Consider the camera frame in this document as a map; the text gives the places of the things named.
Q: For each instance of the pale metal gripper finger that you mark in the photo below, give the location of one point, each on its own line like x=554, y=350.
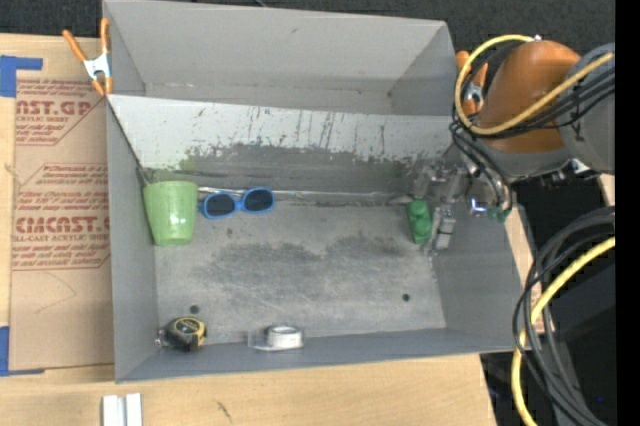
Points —
x=444, y=229
x=435, y=184

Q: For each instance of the green toy block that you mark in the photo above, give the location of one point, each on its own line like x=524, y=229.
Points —
x=419, y=220

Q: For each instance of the grey metal bin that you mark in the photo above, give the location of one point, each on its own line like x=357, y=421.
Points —
x=310, y=274

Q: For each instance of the blue sunglasses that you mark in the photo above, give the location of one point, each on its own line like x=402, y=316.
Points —
x=257, y=200

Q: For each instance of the green plastic cup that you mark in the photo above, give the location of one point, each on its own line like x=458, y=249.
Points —
x=171, y=214

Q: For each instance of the yellow and black tape measure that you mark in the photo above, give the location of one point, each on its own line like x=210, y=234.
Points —
x=186, y=333

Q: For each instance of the brown cardboard board, red print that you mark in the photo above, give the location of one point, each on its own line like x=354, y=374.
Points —
x=60, y=304

